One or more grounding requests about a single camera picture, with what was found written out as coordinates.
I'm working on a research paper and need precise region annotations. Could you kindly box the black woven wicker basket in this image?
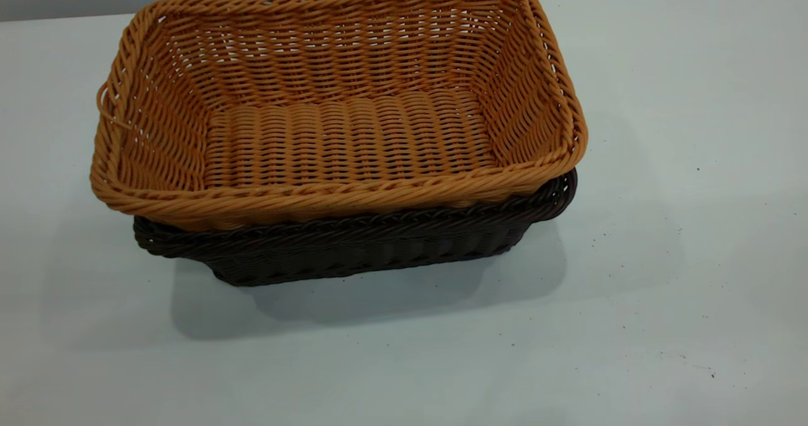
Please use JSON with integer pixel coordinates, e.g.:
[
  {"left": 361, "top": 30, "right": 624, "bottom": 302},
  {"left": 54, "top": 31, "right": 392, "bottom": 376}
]
[{"left": 132, "top": 169, "right": 578, "bottom": 287}]

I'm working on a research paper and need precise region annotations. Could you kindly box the orange woven wicker basket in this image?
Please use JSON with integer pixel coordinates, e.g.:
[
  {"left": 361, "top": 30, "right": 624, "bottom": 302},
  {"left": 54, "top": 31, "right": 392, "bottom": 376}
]
[{"left": 89, "top": 0, "right": 589, "bottom": 232}]

